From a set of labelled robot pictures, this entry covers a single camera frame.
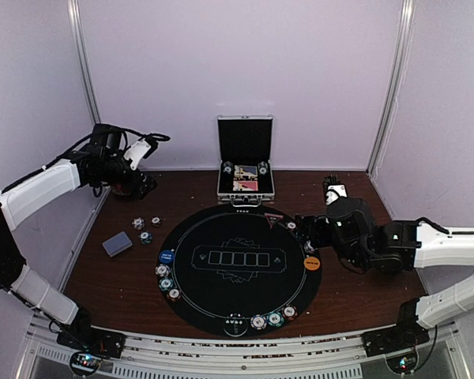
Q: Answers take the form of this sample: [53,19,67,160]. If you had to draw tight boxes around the orange big blind button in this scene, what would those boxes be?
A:
[303,256,321,272]

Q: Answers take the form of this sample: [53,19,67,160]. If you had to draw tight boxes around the red card box in case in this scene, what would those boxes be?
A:
[233,181,258,192]

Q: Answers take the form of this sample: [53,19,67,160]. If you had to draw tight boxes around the blue white 10 chip stack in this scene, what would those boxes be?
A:
[132,217,145,231]

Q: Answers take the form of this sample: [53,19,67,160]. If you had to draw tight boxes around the grey blue card deck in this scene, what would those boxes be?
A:
[102,231,133,257]

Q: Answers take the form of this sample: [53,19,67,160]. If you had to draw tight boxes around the chip stack in case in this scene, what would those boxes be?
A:
[222,161,234,174]
[258,162,269,175]

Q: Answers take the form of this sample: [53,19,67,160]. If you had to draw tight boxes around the blue white chips front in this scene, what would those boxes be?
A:
[250,314,268,331]

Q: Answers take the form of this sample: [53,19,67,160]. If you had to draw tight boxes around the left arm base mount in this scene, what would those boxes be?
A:
[47,306,126,358]

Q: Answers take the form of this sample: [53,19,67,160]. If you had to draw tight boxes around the blue white chips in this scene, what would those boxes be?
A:
[155,264,171,278]
[250,314,268,331]
[304,241,316,254]

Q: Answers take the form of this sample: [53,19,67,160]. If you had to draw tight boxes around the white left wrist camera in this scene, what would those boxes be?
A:
[123,139,158,171]

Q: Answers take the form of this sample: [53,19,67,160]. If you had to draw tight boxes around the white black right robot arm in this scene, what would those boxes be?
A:
[295,197,474,349]

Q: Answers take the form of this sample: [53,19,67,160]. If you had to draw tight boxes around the green blue chip stack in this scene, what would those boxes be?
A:
[139,231,153,245]

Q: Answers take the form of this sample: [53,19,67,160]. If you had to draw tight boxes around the blue small blind button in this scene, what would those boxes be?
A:
[158,250,175,265]

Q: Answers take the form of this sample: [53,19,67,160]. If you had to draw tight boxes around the red floral plate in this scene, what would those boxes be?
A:
[111,185,131,197]

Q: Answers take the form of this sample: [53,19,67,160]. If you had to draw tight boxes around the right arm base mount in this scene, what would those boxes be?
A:
[362,298,430,357]

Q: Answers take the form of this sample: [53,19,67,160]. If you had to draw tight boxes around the orange chips front seat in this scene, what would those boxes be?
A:
[282,305,298,321]

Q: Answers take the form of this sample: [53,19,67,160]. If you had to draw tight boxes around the round black poker mat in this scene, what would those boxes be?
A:
[159,205,322,338]

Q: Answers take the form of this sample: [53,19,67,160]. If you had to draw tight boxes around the aluminium poker case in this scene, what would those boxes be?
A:
[216,114,275,207]

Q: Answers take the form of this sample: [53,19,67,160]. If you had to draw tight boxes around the orange chips seat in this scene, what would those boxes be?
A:
[282,305,298,321]
[167,288,182,302]
[286,221,297,231]

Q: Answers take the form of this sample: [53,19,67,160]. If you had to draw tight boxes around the orange black 100 chip stack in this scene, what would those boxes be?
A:
[151,216,161,226]

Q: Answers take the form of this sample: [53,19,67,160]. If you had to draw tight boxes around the right chip stack in case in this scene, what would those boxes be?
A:
[258,162,269,175]

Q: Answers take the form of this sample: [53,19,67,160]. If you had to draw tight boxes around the aluminium front rail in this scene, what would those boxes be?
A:
[13,316,474,378]

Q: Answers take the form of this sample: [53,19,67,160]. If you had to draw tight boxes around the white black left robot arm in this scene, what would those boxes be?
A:
[0,123,171,351]

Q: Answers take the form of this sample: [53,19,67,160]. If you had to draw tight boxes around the blue card box in case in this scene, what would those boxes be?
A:
[234,165,258,180]

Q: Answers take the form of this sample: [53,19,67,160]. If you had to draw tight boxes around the green chips seat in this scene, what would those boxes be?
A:
[265,312,284,328]
[158,277,174,291]

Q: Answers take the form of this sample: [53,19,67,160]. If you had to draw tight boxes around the red black triangle marker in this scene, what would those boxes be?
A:
[264,212,284,228]

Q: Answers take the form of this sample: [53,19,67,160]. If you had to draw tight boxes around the green chips front seat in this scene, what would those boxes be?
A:
[265,312,284,328]

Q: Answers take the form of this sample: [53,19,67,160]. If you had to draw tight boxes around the clear round dealer button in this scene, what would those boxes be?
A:
[224,313,248,338]

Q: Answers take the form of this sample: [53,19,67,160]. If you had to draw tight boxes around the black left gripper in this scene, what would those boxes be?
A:
[96,148,157,198]

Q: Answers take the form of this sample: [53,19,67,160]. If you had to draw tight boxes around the left chip stack in case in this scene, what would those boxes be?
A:
[222,161,234,174]

